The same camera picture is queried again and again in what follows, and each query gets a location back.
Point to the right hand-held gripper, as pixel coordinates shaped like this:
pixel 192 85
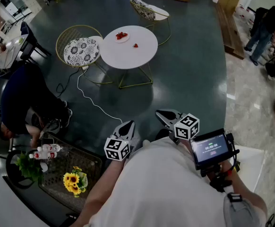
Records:
pixel 187 128

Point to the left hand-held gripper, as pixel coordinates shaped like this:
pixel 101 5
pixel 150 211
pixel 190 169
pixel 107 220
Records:
pixel 117 150

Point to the single red strawberry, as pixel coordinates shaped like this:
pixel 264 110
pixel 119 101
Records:
pixel 135 46

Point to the white plate with strawberries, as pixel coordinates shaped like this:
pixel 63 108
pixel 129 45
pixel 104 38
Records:
pixel 122 41

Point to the pile of red strawberries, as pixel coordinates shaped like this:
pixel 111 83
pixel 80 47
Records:
pixel 121 35

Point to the person's left forearm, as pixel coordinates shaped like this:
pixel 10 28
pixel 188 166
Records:
pixel 99 193

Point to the person's right forearm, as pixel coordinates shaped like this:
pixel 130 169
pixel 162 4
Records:
pixel 242 189

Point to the person's white shoe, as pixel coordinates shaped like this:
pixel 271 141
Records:
pixel 146 143

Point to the black mesh low table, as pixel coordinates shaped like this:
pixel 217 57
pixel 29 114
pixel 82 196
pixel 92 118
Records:
pixel 85 159

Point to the black monitor screen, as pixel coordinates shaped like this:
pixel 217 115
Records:
pixel 210 148

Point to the person's white shirt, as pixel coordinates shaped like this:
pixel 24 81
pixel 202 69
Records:
pixel 163 185

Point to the yellow sunflower bouquet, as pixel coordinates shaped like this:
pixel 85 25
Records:
pixel 72 180

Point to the round white side table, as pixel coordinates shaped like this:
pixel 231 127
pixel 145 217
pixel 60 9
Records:
pixel 128 55

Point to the white power strip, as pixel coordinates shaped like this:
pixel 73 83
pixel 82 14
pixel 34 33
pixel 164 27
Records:
pixel 85 67

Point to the round floral cushion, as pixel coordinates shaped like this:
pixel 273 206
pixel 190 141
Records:
pixel 80 52

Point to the white flat board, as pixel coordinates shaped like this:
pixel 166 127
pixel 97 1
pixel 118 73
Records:
pixel 251 164

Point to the white seat cushion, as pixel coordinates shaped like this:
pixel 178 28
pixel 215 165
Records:
pixel 160 13
pixel 97 39

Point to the wooden platform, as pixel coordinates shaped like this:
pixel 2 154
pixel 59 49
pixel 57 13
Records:
pixel 232 37

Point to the green leafy plant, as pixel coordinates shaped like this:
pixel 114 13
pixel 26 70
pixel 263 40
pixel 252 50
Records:
pixel 28 167

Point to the oblong floral cushion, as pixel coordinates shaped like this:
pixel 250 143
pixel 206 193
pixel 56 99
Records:
pixel 144 11

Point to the black bag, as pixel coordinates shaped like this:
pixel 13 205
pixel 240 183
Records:
pixel 272 71

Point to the black round chair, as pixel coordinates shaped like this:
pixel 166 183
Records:
pixel 10 171

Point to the black desk chair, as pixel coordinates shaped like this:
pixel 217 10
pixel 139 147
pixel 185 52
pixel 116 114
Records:
pixel 28 41

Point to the cluttered white desk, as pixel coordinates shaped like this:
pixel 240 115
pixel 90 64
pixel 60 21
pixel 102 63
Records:
pixel 12 51

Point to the black monitor mount clamp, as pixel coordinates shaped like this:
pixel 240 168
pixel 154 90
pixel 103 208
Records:
pixel 219 180

